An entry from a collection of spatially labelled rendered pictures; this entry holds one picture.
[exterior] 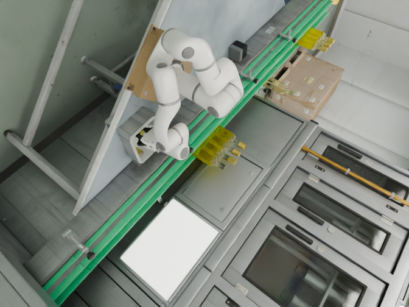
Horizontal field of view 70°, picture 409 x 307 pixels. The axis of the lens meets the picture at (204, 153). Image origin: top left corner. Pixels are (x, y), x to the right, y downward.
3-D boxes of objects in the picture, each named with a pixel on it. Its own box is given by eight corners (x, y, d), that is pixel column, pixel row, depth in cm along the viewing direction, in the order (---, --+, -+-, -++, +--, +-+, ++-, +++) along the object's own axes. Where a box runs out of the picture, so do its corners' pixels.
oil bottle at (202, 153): (184, 150, 167) (213, 169, 160) (182, 144, 163) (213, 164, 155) (190, 143, 170) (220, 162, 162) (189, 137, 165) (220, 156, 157)
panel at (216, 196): (117, 260, 147) (168, 306, 134) (115, 258, 144) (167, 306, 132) (223, 142, 184) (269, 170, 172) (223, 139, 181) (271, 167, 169)
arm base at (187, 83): (154, 90, 124) (181, 106, 118) (162, 61, 119) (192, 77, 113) (175, 90, 137) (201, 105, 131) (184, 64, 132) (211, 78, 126)
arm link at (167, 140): (168, 90, 112) (176, 134, 126) (143, 105, 105) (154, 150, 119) (184, 95, 108) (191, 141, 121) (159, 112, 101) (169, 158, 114)
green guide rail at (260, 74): (179, 145, 159) (190, 153, 156) (179, 144, 158) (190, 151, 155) (322, -1, 231) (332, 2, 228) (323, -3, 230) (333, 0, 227)
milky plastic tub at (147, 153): (128, 156, 149) (140, 165, 146) (115, 130, 130) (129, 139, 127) (152, 134, 156) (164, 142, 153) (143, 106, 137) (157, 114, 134)
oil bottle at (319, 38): (291, 37, 219) (327, 51, 209) (293, 30, 215) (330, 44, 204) (295, 33, 222) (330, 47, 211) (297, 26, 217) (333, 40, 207)
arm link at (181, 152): (173, 135, 112) (190, 123, 117) (155, 127, 118) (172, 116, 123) (180, 165, 122) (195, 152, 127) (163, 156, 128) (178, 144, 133)
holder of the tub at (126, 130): (131, 161, 153) (141, 169, 151) (115, 129, 130) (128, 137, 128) (153, 140, 160) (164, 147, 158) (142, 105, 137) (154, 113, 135)
